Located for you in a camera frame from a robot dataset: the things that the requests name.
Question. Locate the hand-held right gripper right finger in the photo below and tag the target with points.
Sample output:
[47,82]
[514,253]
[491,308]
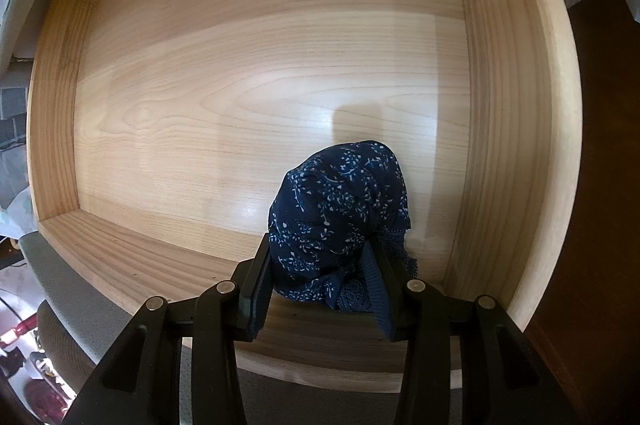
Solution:
[377,300]

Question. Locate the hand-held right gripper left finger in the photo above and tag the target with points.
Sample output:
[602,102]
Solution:
[260,300]

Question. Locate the white floral cloth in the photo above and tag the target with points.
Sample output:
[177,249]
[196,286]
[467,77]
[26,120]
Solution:
[17,215]

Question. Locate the grey plaid blanket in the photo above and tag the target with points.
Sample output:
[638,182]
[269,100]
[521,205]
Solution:
[12,105]

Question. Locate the navy floral lace underwear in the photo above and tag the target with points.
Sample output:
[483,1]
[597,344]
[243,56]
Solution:
[330,205]

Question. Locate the grey-fronted wooden drawer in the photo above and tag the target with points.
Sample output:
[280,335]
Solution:
[250,80]

